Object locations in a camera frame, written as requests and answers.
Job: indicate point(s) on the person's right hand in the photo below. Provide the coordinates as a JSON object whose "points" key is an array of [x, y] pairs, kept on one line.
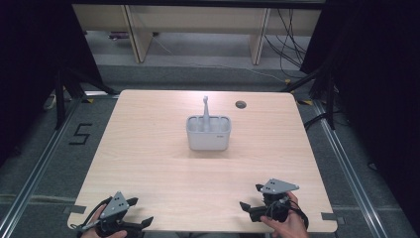
{"points": [[287, 228]]}

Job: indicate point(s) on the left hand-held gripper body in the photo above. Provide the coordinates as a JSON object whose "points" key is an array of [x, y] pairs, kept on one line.
{"points": [[115, 205]]}

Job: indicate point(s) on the dark object under desk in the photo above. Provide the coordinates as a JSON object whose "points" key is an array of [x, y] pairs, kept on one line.
{"points": [[118, 35]]}

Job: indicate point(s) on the yellow black floor tape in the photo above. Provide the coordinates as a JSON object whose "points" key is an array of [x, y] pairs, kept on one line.
{"points": [[305, 102], [87, 100]]}

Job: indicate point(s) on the white electric toothbrush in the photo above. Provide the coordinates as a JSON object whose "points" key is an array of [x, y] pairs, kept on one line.
{"points": [[206, 115]]}

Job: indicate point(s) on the grey round table grommet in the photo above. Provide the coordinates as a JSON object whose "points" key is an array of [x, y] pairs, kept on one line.
{"points": [[240, 104]]}

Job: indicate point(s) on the person's left hand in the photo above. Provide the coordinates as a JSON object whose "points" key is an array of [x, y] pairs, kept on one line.
{"points": [[114, 234]]}

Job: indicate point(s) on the black curtain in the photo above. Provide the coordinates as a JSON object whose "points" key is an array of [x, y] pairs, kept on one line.
{"points": [[379, 82], [29, 66]]}

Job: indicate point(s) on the metal floor rail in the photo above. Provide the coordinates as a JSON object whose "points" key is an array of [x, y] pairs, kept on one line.
{"points": [[36, 172], [350, 172]]}

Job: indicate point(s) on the white toothbrush holder box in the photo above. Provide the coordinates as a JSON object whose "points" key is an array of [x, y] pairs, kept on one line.
{"points": [[208, 140]]}

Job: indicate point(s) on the grey tape patch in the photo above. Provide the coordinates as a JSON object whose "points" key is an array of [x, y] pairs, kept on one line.
{"points": [[75, 209], [333, 218]]}

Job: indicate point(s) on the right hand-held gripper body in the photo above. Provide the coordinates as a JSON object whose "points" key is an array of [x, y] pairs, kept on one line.
{"points": [[275, 201]]}

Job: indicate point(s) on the black metal stand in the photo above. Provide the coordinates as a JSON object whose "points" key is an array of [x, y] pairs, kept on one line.
{"points": [[330, 99], [60, 99]]}

